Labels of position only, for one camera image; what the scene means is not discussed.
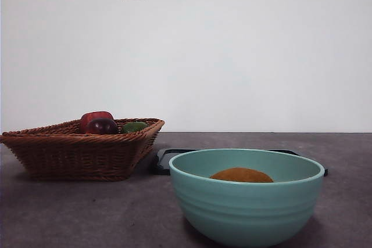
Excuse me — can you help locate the brown kiwifruit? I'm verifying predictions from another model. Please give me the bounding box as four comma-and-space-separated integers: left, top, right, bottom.
209, 167, 274, 184

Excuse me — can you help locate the green fruit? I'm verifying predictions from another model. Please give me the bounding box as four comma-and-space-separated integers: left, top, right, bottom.
120, 121, 149, 134

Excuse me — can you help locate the brown wicker basket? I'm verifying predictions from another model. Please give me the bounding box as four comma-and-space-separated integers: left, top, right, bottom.
0, 118, 166, 182

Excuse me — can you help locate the dark purple plum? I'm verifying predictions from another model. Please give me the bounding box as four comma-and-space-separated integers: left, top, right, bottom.
85, 117, 119, 135

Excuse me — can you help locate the red apple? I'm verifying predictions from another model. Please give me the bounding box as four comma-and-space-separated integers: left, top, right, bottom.
80, 110, 115, 134

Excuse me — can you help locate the teal bowl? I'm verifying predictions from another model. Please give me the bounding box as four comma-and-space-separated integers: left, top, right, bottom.
168, 148, 326, 246

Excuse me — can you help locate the dark rectangular tray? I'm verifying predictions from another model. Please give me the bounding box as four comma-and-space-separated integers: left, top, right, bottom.
149, 148, 328, 177

